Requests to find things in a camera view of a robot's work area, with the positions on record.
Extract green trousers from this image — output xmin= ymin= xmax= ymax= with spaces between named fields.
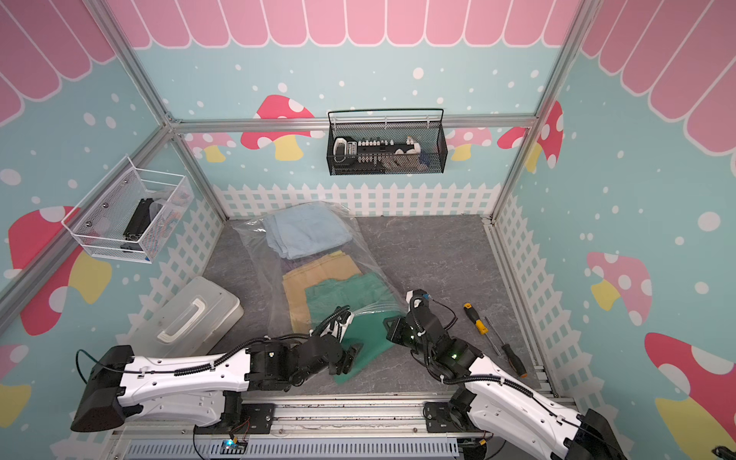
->
xmin=305 ymin=272 xmax=403 ymax=384

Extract clear plastic vacuum bag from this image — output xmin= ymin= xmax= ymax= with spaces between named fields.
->
xmin=234 ymin=201 xmax=402 ymax=337

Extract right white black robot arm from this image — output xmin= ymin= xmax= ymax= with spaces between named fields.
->
xmin=384 ymin=289 xmax=626 ymax=459

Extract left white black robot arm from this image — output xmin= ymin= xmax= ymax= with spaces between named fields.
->
xmin=70 ymin=307 xmax=362 ymax=432

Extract yellow black screwdriver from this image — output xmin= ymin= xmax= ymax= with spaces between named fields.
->
xmin=463 ymin=303 xmax=500 ymax=356

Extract tan folded garment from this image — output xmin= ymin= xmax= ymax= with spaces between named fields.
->
xmin=283 ymin=250 xmax=361 ymax=334

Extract light blue folded garment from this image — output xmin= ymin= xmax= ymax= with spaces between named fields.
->
xmin=263 ymin=203 xmax=353 ymax=260

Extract small green circuit board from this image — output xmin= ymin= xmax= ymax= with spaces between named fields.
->
xmin=220 ymin=438 xmax=248 ymax=455

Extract translucent plastic storage box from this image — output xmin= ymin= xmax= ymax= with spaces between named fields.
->
xmin=128 ymin=276 xmax=243 ymax=358

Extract white black items in basket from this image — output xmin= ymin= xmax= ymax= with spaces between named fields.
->
xmin=327 ymin=136 xmax=432 ymax=174

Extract black part in white basket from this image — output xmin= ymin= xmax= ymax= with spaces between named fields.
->
xmin=123 ymin=199 xmax=154 ymax=242

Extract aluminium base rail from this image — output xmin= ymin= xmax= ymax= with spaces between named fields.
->
xmin=105 ymin=393 xmax=593 ymax=460

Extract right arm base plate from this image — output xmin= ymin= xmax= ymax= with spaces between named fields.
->
xmin=423 ymin=401 xmax=484 ymax=433

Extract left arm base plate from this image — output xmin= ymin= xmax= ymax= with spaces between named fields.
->
xmin=195 ymin=404 xmax=276 ymax=436

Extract black handled screwdriver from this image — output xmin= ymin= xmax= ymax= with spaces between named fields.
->
xmin=484 ymin=316 xmax=527 ymax=379

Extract black wire mesh basket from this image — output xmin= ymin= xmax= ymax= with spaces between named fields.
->
xmin=326 ymin=108 xmax=449 ymax=176

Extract white wire mesh basket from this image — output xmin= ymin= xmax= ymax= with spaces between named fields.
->
xmin=61 ymin=157 xmax=195 ymax=264

